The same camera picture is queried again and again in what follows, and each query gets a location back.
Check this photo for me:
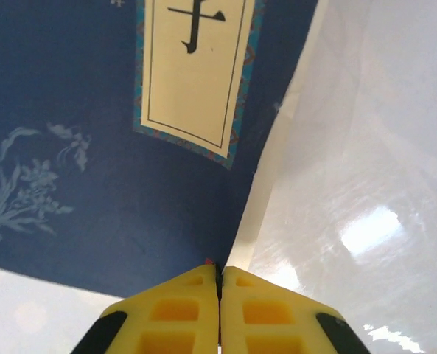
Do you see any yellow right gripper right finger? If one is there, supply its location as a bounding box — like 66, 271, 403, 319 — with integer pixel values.
220, 265, 371, 354

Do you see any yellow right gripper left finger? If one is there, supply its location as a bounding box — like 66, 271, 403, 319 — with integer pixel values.
69, 264, 219, 354

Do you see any blue book with cream label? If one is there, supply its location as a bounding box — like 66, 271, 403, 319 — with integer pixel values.
0, 0, 332, 300

